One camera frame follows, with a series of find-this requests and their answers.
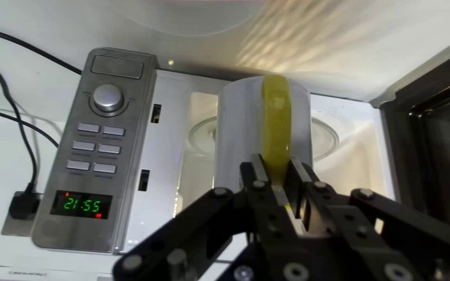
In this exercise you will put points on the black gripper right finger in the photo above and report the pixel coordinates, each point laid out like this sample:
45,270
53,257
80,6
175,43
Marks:
297,178

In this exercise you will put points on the black plug in socket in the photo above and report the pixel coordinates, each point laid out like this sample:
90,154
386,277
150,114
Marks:
23,204

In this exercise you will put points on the silver microwave oven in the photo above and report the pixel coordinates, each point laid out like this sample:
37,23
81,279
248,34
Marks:
159,67

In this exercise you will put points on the glass microwave turntable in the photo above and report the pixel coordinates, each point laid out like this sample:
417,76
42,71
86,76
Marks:
201,137

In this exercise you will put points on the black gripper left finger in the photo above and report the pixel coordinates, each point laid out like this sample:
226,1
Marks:
255,182

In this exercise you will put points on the white mug yellow handle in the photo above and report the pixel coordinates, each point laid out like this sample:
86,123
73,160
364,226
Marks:
253,109

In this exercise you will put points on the microwave door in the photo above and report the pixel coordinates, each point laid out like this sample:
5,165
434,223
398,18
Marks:
417,129

